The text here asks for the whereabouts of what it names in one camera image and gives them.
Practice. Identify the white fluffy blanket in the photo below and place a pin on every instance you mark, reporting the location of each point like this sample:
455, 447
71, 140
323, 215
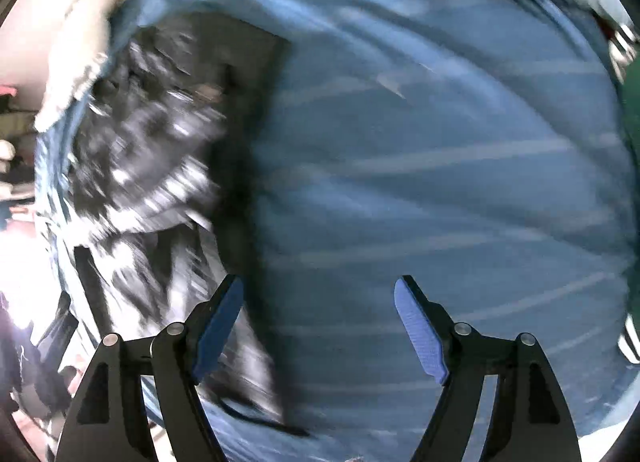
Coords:
82, 36

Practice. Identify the black white patterned garment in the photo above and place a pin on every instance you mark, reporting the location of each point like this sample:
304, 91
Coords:
150, 151

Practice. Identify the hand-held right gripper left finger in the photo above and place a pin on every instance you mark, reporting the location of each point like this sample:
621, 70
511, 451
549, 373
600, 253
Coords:
218, 327

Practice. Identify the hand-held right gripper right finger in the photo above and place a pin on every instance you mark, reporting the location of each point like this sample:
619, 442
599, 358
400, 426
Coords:
419, 324

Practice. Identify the blue striped bed sheet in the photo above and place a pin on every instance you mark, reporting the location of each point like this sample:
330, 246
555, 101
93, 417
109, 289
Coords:
425, 166

